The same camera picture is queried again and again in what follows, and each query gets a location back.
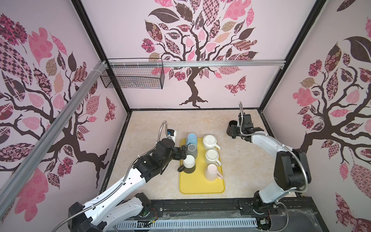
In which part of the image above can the yellow tray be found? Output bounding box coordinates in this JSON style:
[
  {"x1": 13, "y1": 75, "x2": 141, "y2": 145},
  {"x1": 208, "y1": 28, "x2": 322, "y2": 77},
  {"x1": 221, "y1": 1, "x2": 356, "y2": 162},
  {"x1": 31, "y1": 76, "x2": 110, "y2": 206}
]
[{"x1": 179, "y1": 138, "x2": 225, "y2": 194}]

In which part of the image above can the grey mug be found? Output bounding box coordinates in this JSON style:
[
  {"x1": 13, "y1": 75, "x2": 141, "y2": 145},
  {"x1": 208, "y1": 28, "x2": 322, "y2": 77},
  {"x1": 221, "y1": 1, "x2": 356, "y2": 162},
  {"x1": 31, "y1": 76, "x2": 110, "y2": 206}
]
[{"x1": 186, "y1": 144, "x2": 198, "y2": 159}]

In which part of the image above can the white slotted cable duct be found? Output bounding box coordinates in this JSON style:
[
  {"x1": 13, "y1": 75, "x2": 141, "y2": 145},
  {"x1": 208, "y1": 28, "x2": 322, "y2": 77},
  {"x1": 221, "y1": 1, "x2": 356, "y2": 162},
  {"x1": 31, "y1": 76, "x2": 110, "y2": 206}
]
[{"x1": 116, "y1": 218, "x2": 258, "y2": 232}]

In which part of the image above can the left aluminium rail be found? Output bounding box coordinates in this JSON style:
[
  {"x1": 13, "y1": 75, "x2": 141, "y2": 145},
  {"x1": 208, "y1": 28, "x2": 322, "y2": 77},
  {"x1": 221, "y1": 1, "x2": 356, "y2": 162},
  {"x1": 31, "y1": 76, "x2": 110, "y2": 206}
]
[{"x1": 1, "y1": 61, "x2": 107, "y2": 216}]

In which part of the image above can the black base frame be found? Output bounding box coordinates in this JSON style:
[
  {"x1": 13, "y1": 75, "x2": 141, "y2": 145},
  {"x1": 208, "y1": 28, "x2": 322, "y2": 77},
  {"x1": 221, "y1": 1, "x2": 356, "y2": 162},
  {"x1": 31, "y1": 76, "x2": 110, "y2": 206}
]
[{"x1": 107, "y1": 197, "x2": 328, "y2": 232}]

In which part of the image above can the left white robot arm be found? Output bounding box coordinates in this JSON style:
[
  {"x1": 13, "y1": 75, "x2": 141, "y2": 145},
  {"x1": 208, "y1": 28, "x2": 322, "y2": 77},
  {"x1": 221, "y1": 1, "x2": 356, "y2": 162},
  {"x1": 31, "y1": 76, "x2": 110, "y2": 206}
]
[{"x1": 67, "y1": 138, "x2": 187, "y2": 232}]

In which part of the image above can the white ribbed-bottom mug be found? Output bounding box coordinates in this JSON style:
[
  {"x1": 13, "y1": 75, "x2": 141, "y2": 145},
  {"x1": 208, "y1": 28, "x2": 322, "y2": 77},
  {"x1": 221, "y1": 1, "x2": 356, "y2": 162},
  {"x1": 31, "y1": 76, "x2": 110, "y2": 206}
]
[{"x1": 203, "y1": 135, "x2": 220, "y2": 151}]

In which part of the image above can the dark green white-bottom mug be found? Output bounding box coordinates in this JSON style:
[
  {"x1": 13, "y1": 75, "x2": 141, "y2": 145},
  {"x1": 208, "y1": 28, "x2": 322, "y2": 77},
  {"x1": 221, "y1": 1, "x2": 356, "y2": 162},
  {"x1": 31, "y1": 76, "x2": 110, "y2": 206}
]
[{"x1": 177, "y1": 155, "x2": 196, "y2": 174}]

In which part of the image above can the pale pink mug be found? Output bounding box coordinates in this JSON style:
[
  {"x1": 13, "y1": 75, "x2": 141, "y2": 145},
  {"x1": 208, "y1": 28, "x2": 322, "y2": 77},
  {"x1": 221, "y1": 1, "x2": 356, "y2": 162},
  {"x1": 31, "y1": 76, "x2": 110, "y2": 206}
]
[{"x1": 204, "y1": 164, "x2": 224, "y2": 182}]

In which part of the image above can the black mug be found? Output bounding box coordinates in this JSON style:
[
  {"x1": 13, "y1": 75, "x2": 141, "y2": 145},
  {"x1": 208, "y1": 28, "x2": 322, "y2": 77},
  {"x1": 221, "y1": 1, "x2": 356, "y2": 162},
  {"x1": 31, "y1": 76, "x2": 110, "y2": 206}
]
[{"x1": 226, "y1": 120, "x2": 239, "y2": 139}]

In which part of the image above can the black wire basket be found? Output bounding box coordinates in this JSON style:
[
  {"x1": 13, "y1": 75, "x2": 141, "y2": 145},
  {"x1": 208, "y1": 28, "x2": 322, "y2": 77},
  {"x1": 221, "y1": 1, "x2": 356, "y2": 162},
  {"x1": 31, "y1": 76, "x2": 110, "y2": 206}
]
[{"x1": 100, "y1": 58, "x2": 165, "y2": 90}]

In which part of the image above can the cream white mug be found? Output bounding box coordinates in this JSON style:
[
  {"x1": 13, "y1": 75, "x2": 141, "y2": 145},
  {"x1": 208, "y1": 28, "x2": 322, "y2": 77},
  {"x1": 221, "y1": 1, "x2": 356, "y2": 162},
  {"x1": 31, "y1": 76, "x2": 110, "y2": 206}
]
[{"x1": 205, "y1": 149, "x2": 222, "y2": 167}]

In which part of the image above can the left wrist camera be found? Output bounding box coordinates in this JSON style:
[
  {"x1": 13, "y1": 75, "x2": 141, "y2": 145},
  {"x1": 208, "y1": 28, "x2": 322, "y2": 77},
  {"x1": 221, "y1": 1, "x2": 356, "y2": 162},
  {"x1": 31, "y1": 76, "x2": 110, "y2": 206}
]
[{"x1": 167, "y1": 129, "x2": 177, "y2": 142}]

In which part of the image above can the aluminium rail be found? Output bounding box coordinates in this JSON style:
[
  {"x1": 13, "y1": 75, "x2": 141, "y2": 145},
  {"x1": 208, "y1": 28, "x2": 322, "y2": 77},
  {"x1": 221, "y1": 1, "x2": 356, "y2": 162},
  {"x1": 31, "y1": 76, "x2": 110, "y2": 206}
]
[
  {"x1": 1, "y1": 61, "x2": 107, "y2": 216},
  {"x1": 109, "y1": 59, "x2": 286, "y2": 68}
]

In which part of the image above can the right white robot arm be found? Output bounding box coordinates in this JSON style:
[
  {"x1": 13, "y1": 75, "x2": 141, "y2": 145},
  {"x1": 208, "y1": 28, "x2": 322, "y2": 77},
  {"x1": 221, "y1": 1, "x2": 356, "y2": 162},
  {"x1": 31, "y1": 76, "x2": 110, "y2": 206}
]
[{"x1": 237, "y1": 112, "x2": 311, "y2": 207}]

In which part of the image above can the back aluminium rail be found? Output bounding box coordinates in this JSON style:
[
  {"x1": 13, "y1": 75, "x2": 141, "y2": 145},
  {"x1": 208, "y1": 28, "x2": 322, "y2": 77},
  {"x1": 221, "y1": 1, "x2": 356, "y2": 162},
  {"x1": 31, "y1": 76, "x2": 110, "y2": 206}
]
[{"x1": 109, "y1": 59, "x2": 286, "y2": 68}]

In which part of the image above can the light blue mug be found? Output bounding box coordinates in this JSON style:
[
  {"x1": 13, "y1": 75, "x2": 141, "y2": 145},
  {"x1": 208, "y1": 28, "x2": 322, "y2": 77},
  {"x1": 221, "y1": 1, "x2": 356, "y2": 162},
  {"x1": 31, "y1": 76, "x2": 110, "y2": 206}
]
[{"x1": 186, "y1": 133, "x2": 198, "y2": 147}]

